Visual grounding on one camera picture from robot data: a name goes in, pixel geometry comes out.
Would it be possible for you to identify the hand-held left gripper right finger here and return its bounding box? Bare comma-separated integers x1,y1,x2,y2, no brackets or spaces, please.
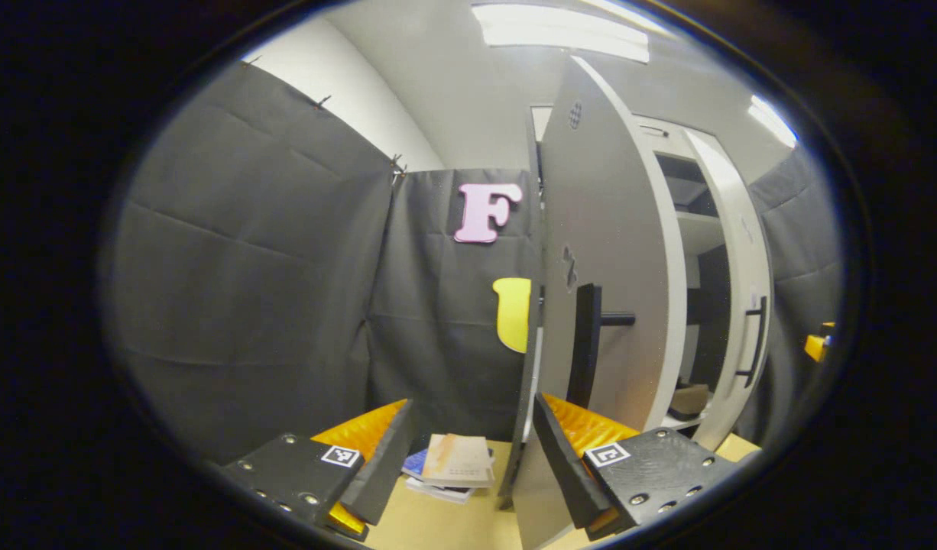
533,392,764,541

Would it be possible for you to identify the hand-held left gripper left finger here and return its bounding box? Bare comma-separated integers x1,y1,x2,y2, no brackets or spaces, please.
212,399,417,542

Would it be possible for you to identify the brown felt shoe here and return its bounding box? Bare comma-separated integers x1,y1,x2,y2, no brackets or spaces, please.
670,383,711,418

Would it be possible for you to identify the white cabinet door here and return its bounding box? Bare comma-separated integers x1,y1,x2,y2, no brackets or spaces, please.
511,55,687,550
681,128,773,451

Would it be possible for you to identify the white shoe cabinet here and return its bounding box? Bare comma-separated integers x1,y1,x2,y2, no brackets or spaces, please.
528,105,737,436

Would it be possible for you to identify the blue book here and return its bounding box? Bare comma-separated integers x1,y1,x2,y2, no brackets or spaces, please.
401,448,433,484

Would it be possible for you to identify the white book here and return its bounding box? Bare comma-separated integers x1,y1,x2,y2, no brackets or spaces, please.
404,477,475,505

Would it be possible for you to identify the beige book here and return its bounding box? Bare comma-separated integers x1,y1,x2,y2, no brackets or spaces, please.
421,433,497,490

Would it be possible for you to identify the small ceiling light panel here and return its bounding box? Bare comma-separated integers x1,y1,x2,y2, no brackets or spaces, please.
747,95,798,148

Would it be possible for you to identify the large ceiling light panel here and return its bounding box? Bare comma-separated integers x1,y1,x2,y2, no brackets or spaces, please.
472,4,651,63

